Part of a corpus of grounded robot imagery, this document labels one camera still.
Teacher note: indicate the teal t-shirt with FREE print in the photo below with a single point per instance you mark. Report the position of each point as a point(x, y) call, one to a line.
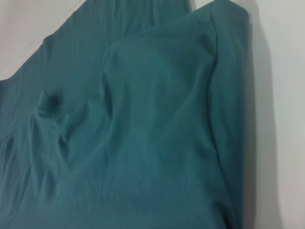
point(143, 119)

